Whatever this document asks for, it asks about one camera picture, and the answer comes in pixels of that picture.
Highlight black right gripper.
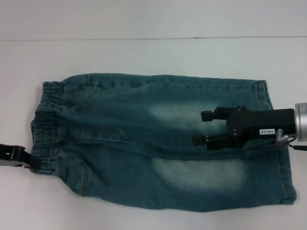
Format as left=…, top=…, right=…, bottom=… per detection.
left=191, top=105, right=295, bottom=152

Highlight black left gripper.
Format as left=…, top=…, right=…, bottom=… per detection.
left=0, top=143, right=40, bottom=171

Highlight blue denim shorts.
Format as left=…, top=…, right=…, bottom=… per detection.
left=30, top=73, right=298, bottom=213

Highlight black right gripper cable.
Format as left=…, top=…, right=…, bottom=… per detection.
left=275, top=128, right=307, bottom=151

